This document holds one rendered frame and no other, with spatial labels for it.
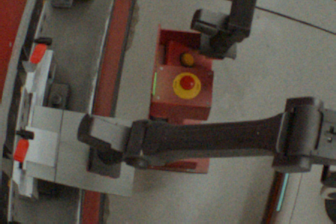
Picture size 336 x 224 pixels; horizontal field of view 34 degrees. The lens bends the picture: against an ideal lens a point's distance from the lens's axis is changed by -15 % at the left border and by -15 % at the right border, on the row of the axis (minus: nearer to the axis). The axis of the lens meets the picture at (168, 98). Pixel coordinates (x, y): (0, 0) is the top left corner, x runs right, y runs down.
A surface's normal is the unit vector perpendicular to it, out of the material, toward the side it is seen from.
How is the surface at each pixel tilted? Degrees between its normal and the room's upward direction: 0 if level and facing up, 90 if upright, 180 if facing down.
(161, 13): 0
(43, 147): 0
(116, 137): 29
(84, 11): 0
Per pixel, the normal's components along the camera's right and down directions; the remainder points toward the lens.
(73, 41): 0.04, -0.33
